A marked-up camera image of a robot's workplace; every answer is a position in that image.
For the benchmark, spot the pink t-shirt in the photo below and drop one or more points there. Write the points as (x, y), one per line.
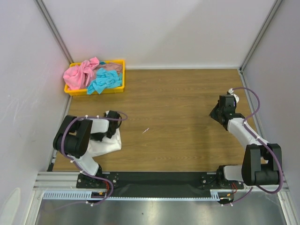
(79, 76)

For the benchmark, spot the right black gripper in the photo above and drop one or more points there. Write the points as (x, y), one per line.
(217, 112)

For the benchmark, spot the left aluminium frame post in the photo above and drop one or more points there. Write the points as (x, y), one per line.
(53, 29)

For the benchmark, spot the white green raglan t-shirt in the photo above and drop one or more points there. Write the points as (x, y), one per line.
(98, 148)

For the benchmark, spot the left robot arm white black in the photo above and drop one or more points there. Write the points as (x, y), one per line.
(80, 139)

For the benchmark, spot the white slotted cable duct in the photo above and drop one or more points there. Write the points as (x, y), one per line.
(100, 194)

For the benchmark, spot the yellow plastic bin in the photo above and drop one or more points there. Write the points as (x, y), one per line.
(83, 92)

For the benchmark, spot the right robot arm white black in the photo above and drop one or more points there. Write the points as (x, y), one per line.
(262, 162)

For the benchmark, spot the cyan t-shirt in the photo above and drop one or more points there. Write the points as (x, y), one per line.
(105, 79)

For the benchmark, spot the mauve t-shirt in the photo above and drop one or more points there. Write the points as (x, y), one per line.
(111, 66)

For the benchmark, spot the aluminium frame post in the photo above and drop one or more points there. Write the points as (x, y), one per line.
(53, 29)
(269, 18)

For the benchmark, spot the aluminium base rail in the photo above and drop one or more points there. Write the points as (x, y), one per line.
(51, 181)

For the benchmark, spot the right aluminium frame post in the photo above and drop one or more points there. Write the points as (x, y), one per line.
(269, 18)

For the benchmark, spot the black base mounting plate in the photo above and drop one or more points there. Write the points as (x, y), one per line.
(167, 188)

